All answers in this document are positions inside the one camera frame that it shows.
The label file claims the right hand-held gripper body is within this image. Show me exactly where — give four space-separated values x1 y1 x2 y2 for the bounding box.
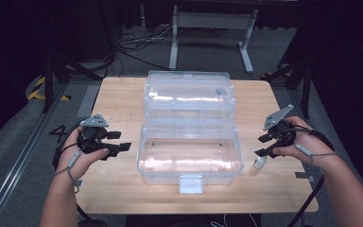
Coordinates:
262 104 297 148

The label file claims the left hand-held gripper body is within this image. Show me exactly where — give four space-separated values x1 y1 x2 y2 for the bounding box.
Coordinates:
77 113 110 155

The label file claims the small white dropper bottle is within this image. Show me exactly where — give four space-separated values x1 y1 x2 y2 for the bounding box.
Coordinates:
252 155 268 171

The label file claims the clear plastic storage box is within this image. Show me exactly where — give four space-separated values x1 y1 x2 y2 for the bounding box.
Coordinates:
136 70 245 195

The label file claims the person's right hand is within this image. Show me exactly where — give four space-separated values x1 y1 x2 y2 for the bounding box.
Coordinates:
272 115 337 168

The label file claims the person's left hand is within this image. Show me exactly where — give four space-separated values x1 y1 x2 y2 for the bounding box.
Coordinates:
56 127 111 181

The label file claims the grey tape piece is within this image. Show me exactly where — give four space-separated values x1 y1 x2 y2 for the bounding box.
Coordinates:
295 171 316 183

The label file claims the black tripod stand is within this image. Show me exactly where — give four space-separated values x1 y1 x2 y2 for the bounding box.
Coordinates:
41 53 105 114
261 60 313 119

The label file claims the grey right gripper cable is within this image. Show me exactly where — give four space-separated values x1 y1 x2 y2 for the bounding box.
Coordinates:
294 143 339 166

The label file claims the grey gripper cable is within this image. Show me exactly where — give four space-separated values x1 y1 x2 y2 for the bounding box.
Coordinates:
52 150 84 193
294 143 339 166

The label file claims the grey left gripper cable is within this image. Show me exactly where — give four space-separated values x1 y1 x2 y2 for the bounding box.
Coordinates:
52 150 84 193

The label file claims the metal floor rail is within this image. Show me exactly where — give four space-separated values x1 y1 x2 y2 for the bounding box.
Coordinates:
0 83 69 227
287 89 363 202

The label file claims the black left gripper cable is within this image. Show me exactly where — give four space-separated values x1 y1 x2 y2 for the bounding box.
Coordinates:
52 121 93 221

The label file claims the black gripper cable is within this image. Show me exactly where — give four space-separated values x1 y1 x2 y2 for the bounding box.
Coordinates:
52 121 93 221
287 125 336 227

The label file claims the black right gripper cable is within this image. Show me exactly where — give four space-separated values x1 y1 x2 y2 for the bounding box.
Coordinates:
287 125 336 227

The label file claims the thin white cable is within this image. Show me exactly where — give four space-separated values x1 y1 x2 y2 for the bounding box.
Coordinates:
211 214 256 227

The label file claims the tangle of floor cables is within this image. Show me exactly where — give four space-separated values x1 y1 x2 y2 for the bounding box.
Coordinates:
116 25 171 72

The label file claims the grey metal desk frame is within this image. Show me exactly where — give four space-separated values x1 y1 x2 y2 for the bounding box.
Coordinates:
168 4 259 75

